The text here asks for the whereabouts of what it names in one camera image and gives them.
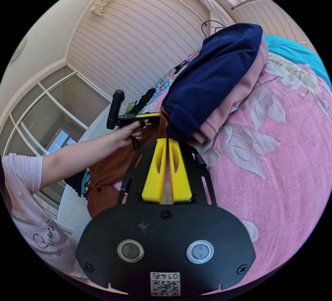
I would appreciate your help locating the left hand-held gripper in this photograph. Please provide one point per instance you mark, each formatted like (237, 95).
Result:
(127, 119)

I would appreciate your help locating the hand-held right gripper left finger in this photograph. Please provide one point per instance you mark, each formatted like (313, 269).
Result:
(153, 176)

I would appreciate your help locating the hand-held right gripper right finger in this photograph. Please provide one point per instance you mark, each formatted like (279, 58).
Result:
(181, 181)

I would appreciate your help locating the brown long pants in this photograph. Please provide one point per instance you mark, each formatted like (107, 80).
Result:
(109, 166)

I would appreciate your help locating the person's left forearm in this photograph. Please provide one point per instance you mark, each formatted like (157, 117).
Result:
(80, 157)

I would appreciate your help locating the person's left hand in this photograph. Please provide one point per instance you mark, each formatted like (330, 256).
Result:
(128, 133)

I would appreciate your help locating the pile of clothes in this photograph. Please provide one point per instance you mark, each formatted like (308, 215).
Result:
(212, 78)

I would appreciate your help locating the dark blue garment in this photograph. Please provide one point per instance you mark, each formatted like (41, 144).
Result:
(77, 181)

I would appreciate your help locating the bed with pink floral quilt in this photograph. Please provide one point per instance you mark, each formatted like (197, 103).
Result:
(269, 176)

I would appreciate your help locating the window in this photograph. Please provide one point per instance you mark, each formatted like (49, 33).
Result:
(44, 114)

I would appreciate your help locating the teal blanket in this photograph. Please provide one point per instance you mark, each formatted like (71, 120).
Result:
(295, 52)

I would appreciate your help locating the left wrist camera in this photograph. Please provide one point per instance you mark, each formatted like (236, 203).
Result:
(115, 109)

